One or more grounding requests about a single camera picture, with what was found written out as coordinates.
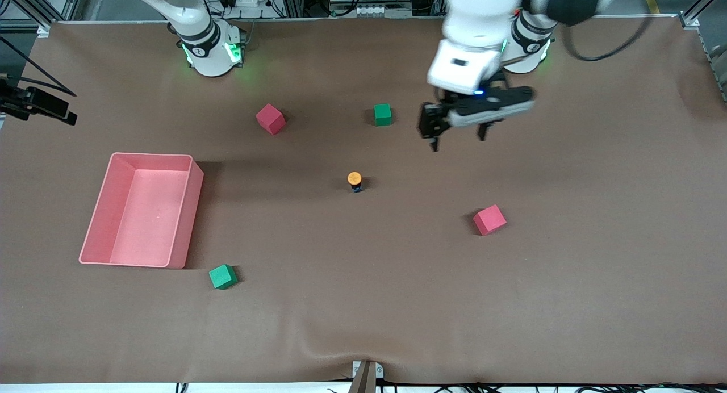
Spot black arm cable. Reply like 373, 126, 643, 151
559, 15, 655, 62
0, 34, 77, 98

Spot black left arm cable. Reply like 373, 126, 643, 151
559, 15, 655, 62

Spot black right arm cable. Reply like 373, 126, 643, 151
0, 34, 77, 98

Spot pink plastic bin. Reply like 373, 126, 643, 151
78, 153, 204, 270

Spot pink foam cube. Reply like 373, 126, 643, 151
473, 204, 507, 236
255, 103, 286, 136

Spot brown table mat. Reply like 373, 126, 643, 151
0, 15, 727, 385

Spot white connector strip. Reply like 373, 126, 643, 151
335, 4, 412, 18

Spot metal clamp bracket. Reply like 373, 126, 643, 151
349, 360, 385, 393

